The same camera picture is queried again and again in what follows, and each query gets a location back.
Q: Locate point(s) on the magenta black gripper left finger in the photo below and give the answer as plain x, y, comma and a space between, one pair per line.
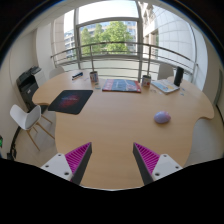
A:
70, 166

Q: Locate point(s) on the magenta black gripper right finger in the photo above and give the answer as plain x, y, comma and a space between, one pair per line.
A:
153, 166

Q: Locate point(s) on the purple computer mouse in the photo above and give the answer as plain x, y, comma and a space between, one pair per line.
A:
162, 117

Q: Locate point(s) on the black mouse pad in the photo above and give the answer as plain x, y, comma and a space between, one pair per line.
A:
70, 101

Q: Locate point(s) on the white chair wooden legs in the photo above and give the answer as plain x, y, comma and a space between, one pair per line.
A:
28, 120

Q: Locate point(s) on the light blue open booklet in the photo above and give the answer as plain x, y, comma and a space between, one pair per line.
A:
165, 86

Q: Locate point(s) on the white patterned mug right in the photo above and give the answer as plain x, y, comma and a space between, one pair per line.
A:
146, 81

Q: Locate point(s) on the white patterned mug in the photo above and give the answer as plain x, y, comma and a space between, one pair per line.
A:
146, 81
94, 76

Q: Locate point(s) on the red blue book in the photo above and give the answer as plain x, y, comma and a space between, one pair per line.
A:
121, 85

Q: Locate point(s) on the white patterned mug left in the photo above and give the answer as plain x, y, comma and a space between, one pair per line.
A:
94, 76

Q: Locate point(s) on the black cylindrical speaker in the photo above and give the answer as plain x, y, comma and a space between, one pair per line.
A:
178, 76

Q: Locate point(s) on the dark blue stapler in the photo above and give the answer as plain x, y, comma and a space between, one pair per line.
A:
77, 75

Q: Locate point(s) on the white chair far left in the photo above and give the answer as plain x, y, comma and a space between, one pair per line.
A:
56, 72

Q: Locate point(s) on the white chair far right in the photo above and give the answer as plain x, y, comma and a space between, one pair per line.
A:
165, 71

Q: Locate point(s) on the metal balcony railing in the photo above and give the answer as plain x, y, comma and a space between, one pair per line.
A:
143, 59

